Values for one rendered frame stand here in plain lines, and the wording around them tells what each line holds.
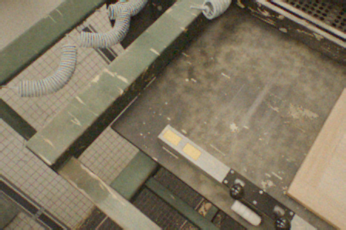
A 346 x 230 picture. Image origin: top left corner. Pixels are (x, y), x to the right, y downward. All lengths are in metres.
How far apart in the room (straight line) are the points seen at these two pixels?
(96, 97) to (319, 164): 0.68
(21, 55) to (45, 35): 0.12
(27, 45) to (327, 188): 1.14
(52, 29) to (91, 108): 0.53
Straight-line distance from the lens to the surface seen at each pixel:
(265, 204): 0.82
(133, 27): 1.46
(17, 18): 5.47
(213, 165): 0.82
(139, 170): 0.89
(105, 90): 0.85
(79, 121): 0.82
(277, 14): 1.17
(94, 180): 0.81
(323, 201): 0.93
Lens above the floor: 1.96
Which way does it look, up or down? 19 degrees down
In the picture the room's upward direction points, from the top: 42 degrees counter-clockwise
